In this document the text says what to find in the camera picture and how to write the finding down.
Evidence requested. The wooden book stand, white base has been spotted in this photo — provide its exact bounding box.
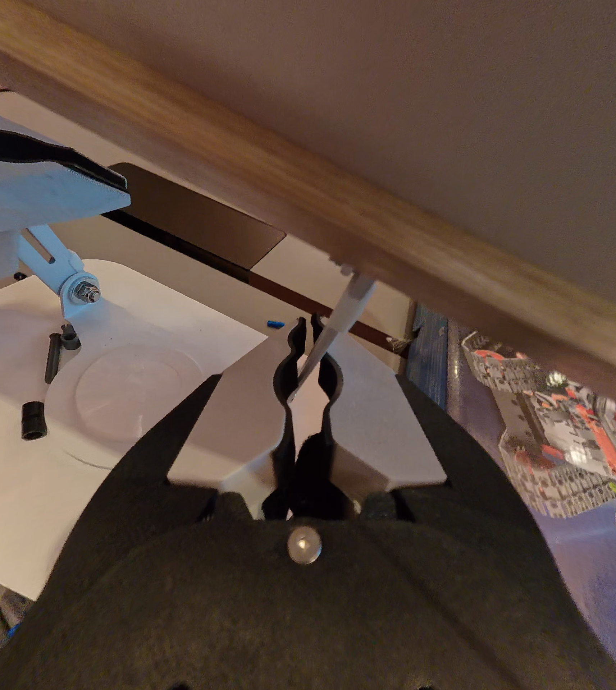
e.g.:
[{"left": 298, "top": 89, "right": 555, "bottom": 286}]
[{"left": 0, "top": 0, "right": 616, "bottom": 600}]

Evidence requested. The black pin piece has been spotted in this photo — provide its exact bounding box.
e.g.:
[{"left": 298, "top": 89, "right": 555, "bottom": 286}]
[
  {"left": 45, "top": 332, "right": 82, "bottom": 386},
  {"left": 21, "top": 400, "right": 49, "bottom": 440}
]

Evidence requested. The blue toy kit box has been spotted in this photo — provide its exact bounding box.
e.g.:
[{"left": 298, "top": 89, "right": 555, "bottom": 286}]
[{"left": 407, "top": 302, "right": 616, "bottom": 690}]

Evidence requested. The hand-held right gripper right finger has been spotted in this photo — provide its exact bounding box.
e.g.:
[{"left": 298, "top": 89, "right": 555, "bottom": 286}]
[{"left": 310, "top": 313, "right": 449, "bottom": 516}]

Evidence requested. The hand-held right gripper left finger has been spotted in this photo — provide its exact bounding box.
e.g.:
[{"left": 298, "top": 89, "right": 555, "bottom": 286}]
[{"left": 166, "top": 315, "right": 311, "bottom": 516}]

